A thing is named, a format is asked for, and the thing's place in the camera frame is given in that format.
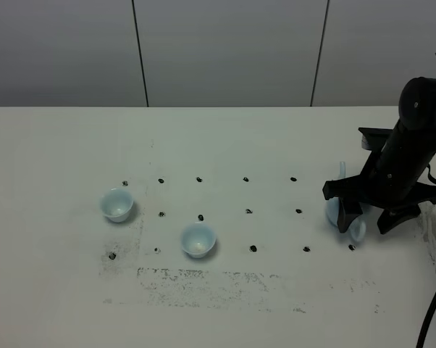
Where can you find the left pale blue teacup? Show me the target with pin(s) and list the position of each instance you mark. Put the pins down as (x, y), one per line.
(116, 205)

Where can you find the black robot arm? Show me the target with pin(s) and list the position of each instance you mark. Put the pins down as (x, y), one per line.
(417, 111)

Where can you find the right pale blue teacup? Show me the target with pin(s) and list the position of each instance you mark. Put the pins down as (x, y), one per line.
(197, 240)

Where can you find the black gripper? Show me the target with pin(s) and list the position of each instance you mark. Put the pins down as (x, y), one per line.
(388, 180)

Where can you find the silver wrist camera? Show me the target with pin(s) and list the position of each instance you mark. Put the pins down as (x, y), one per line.
(373, 139)

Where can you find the pale blue teacup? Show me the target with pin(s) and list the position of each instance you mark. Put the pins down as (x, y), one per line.
(116, 205)
(197, 240)

